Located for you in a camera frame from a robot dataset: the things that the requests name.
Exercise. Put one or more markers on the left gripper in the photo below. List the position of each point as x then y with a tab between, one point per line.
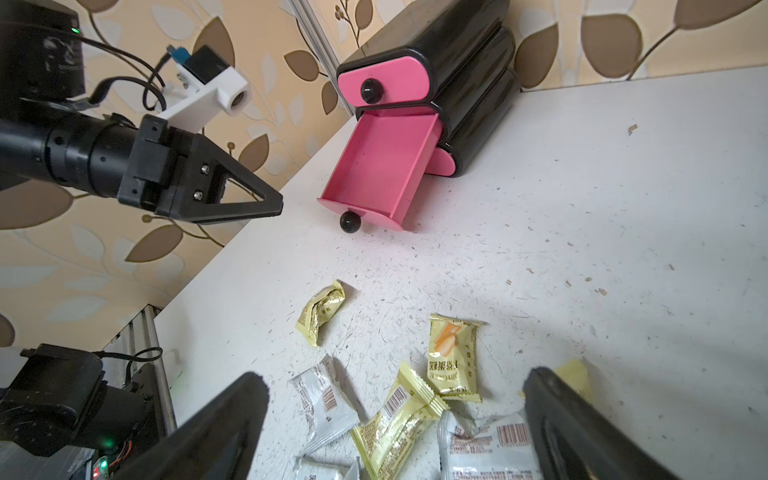
170	166

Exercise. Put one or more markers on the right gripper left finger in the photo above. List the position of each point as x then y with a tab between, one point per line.
219	442

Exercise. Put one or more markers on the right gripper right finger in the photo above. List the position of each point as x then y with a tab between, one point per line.
572	440

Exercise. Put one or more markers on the yellow cookie packet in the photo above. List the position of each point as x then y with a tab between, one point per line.
386	441
451	358
576	375
319	310

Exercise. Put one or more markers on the pink drawer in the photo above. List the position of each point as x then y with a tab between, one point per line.
400	80
378	174
441	164

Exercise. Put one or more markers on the pink bottom drawer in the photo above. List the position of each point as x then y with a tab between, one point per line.
441	164

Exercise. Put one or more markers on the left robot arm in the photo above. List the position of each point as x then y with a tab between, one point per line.
61	397

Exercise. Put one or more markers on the pink top drawer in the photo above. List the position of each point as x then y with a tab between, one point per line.
400	80

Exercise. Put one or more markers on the black drawer cabinet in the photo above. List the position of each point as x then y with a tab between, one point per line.
466	50

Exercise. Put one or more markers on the white cookie packet right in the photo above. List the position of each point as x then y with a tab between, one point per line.
495	447

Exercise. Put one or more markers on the white cookie packet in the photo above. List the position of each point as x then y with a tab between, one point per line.
308	469
495	447
327	409

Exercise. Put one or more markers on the white cookie packet lower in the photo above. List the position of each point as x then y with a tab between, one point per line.
308	469

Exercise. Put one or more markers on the white cookie packet centre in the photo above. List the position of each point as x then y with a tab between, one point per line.
327	409

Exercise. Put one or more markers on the yellow cookie packet top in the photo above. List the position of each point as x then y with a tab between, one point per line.
451	358

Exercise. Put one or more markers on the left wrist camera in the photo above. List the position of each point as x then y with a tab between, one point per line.
211	86

